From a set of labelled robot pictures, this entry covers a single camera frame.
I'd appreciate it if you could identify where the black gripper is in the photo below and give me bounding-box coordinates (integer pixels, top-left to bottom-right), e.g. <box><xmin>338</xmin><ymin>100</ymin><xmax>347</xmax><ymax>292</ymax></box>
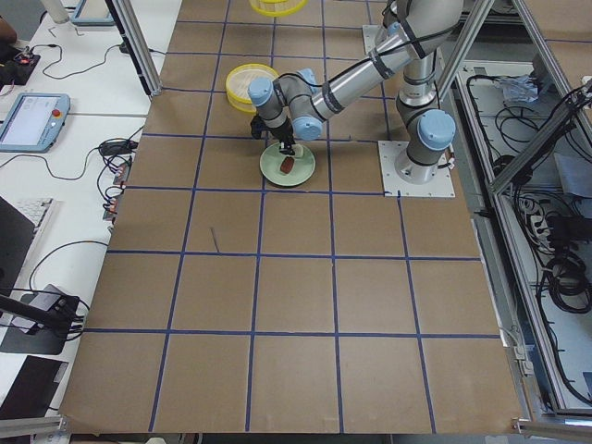
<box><xmin>250</xmin><ymin>116</ymin><xmax>296</xmax><ymax>155</ymax></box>

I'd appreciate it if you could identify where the yellow bamboo steamer layer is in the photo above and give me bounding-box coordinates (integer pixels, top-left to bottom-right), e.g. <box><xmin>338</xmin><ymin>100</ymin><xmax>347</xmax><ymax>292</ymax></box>
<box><xmin>249</xmin><ymin>0</ymin><xmax>308</xmax><ymax>18</ymax></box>
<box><xmin>225</xmin><ymin>63</ymin><xmax>278</xmax><ymax>115</ymax></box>

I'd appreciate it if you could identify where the white bun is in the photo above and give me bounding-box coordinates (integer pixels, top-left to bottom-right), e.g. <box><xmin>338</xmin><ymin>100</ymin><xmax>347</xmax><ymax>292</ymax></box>
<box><xmin>292</xmin><ymin>144</ymin><xmax>304</xmax><ymax>158</ymax></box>

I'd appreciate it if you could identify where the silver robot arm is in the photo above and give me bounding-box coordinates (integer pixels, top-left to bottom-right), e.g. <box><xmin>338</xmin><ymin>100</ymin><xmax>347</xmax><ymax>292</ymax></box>
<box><xmin>248</xmin><ymin>1</ymin><xmax>463</xmax><ymax>184</ymax></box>

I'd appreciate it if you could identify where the brown bun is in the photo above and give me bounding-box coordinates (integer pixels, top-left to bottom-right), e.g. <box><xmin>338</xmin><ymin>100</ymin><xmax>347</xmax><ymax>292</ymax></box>
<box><xmin>279</xmin><ymin>156</ymin><xmax>295</xmax><ymax>175</ymax></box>

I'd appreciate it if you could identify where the light green plate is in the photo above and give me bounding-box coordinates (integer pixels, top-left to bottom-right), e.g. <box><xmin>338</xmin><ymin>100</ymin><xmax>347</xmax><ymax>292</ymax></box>
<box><xmin>259</xmin><ymin>142</ymin><xmax>315</xmax><ymax>187</ymax></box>

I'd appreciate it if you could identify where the blue teach pendant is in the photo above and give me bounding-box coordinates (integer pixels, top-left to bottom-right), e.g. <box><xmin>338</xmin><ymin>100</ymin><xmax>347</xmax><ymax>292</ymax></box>
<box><xmin>70</xmin><ymin>0</ymin><xmax>115</xmax><ymax>27</ymax></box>
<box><xmin>1</xmin><ymin>92</ymin><xmax>70</xmax><ymax>154</ymax></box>

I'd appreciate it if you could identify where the white keyboard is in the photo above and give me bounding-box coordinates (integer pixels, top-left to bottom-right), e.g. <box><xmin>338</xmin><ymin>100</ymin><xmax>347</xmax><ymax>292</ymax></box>
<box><xmin>14</xmin><ymin>197</ymin><xmax>56</xmax><ymax>232</ymax></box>

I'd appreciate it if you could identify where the black laptop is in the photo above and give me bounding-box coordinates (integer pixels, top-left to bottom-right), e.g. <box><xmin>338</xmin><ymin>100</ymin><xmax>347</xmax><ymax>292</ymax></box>
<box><xmin>0</xmin><ymin>198</ymin><xmax>35</xmax><ymax>296</ymax></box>

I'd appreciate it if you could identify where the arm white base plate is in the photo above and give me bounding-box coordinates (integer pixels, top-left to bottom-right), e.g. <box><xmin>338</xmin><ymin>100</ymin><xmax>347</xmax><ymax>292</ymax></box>
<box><xmin>377</xmin><ymin>141</ymin><xmax>455</xmax><ymax>199</ymax></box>
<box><xmin>362</xmin><ymin>25</ymin><xmax>394</xmax><ymax>53</ymax></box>

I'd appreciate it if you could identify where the aluminium frame post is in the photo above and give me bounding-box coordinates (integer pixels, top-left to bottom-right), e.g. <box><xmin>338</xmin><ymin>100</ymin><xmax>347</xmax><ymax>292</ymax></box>
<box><xmin>105</xmin><ymin>0</ymin><xmax>162</xmax><ymax>97</ymax></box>

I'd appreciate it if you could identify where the black camera stand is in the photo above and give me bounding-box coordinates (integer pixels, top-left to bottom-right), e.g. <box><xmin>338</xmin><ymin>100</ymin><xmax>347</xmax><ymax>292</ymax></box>
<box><xmin>1</xmin><ymin>290</ymin><xmax>84</xmax><ymax>340</ymax></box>

